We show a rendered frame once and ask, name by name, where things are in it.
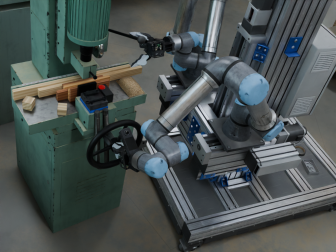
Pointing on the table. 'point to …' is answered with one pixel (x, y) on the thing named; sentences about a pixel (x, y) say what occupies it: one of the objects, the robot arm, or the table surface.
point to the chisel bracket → (91, 66)
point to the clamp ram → (86, 87)
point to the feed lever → (129, 36)
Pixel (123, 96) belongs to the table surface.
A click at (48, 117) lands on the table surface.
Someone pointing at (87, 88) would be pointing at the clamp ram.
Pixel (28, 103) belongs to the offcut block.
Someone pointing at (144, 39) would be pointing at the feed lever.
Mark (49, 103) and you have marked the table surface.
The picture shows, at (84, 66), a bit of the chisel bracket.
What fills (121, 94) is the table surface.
